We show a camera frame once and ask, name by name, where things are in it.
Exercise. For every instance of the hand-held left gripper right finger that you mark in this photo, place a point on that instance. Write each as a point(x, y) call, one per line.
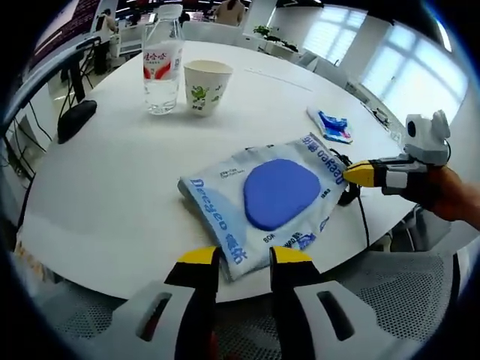
point(292, 300)

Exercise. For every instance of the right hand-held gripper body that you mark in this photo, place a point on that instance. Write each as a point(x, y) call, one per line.
point(427, 138)

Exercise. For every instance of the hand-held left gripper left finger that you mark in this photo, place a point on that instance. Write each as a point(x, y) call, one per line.
point(195, 300)

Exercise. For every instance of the small blue tissue packet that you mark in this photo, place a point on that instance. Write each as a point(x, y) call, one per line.
point(332, 125)

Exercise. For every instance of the blue-lid wet wipes pack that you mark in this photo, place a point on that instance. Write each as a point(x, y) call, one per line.
point(281, 195)

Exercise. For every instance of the white paper cup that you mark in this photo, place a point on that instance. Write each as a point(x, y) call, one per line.
point(206, 90)

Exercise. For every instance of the black computer mouse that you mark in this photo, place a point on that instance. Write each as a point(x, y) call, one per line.
point(77, 120)

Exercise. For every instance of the clear plastic bag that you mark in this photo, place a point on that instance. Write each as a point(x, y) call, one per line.
point(163, 75)

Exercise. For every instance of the large bright window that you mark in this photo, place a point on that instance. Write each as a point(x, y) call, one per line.
point(412, 71)
point(333, 33)

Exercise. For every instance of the grey mesh office chair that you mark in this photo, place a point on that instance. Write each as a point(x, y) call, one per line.
point(405, 292)

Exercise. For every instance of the white round table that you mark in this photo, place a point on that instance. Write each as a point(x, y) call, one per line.
point(131, 187)

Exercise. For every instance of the green potted plant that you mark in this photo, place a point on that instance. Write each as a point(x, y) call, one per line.
point(262, 30)

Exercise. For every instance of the black screen stand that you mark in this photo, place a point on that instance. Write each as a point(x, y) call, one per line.
point(78, 86)

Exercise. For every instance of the large display screen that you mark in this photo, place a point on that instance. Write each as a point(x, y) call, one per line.
point(67, 18)

